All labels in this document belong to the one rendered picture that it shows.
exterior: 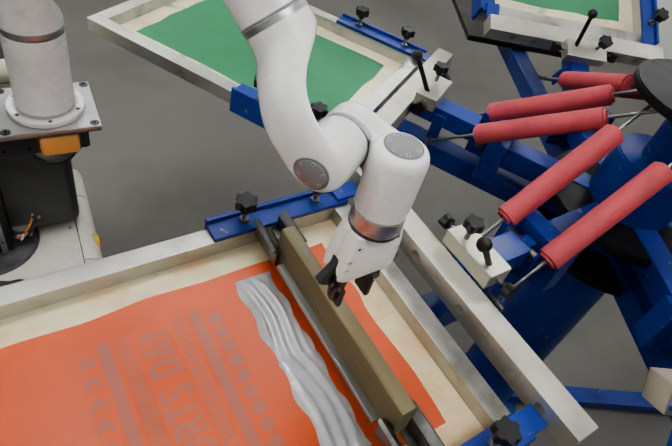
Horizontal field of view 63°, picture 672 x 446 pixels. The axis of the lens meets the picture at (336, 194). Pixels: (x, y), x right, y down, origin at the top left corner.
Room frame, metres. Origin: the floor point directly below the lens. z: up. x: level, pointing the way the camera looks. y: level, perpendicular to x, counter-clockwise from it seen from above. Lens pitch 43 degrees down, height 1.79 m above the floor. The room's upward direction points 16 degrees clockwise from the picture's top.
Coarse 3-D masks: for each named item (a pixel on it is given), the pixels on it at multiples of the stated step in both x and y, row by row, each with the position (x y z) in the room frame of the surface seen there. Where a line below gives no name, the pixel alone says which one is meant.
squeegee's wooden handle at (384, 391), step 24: (288, 240) 0.65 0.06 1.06; (288, 264) 0.64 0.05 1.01; (312, 264) 0.61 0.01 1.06; (312, 288) 0.58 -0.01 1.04; (336, 312) 0.53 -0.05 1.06; (336, 336) 0.51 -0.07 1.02; (360, 336) 0.50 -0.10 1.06; (360, 360) 0.47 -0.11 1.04; (384, 360) 0.47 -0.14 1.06; (360, 384) 0.45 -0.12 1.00; (384, 384) 0.43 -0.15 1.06; (384, 408) 0.41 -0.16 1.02; (408, 408) 0.40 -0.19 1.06
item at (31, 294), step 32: (128, 256) 0.57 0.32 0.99; (160, 256) 0.59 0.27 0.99; (192, 256) 0.62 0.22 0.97; (0, 288) 0.44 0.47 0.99; (32, 288) 0.46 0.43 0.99; (64, 288) 0.48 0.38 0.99; (96, 288) 0.51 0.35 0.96; (384, 288) 0.68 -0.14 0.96; (416, 320) 0.61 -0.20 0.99; (448, 352) 0.56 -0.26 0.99; (480, 384) 0.52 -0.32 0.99; (480, 416) 0.47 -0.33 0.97
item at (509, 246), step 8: (512, 232) 0.85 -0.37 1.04; (496, 240) 0.82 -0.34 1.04; (504, 240) 0.82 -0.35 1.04; (512, 240) 0.83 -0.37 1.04; (520, 240) 0.84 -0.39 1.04; (496, 248) 0.80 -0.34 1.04; (504, 248) 0.80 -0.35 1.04; (512, 248) 0.81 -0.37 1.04; (520, 248) 0.81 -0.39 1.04; (528, 248) 0.82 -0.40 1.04; (504, 256) 0.78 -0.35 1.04; (512, 256) 0.79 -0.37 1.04; (520, 256) 0.80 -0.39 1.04; (512, 264) 0.79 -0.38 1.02; (520, 264) 0.81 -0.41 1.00
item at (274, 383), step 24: (384, 336) 0.58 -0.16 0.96; (264, 384) 0.43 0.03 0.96; (288, 384) 0.44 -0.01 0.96; (336, 384) 0.46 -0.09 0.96; (408, 384) 0.50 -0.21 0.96; (288, 408) 0.40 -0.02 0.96; (360, 408) 0.44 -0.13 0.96; (432, 408) 0.47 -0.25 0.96; (288, 432) 0.37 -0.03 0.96; (312, 432) 0.38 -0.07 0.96
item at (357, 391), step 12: (288, 276) 0.62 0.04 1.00; (300, 300) 0.58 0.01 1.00; (312, 312) 0.56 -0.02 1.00; (312, 324) 0.54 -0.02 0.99; (324, 336) 0.52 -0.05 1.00; (336, 348) 0.50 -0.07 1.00; (336, 360) 0.48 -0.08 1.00; (348, 372) 0.47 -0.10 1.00; (348, 384) 0.45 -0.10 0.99; (360, 396) 0.43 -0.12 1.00; (372, 408) 0.42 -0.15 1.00; (372, 420) 0.40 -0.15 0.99
